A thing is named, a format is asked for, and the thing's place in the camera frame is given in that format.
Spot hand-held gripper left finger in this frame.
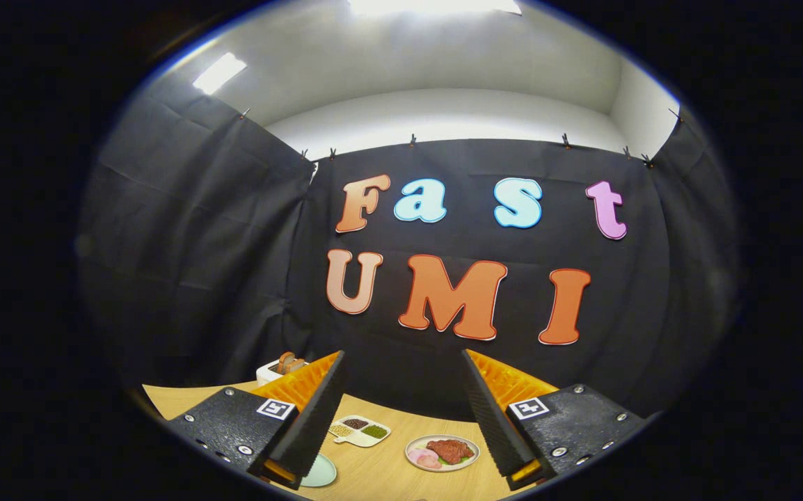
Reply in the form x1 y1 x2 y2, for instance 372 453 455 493
165 350 347 490

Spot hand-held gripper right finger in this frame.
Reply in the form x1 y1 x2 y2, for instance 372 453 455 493
462 348 653 491

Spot beige round food plate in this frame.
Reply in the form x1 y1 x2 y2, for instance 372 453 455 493
405 434 481 473

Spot light blue plate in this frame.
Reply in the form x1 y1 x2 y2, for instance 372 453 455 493
301 454 338 488

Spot brown steak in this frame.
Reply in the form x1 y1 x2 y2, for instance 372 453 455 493
427 438 475 465

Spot white divided bean dish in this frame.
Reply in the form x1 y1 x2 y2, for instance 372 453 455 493
327 415 392 447

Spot white toaster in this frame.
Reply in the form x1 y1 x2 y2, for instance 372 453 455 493
256 358 308 387

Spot pink ham slices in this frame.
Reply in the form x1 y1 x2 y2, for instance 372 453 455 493
408 447 443 470

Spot row of black cloth clips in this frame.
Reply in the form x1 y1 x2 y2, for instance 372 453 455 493
238 104 684 169

